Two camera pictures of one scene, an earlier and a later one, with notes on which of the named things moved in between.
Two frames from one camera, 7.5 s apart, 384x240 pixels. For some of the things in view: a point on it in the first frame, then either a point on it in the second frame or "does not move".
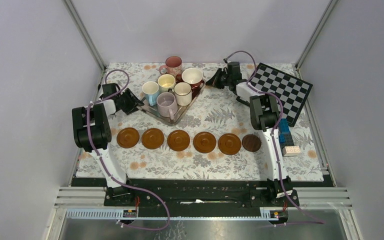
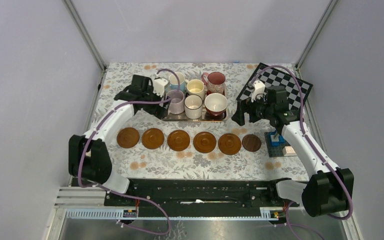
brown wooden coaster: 178,140 does not move
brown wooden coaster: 152,138 does not move
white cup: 193,76 → 215,105
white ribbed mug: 183,93 → 193,106
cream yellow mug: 165,82 → 195,87
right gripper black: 213,81 → 246,106
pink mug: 173,66 → 216,82
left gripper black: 133,101 → 158,111
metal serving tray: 180,111 → 206,116
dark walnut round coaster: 251,143 does not move
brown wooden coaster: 229,144 does not move
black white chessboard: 293,91 does not move
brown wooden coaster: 204,142 does not move
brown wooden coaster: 128,137 does not move
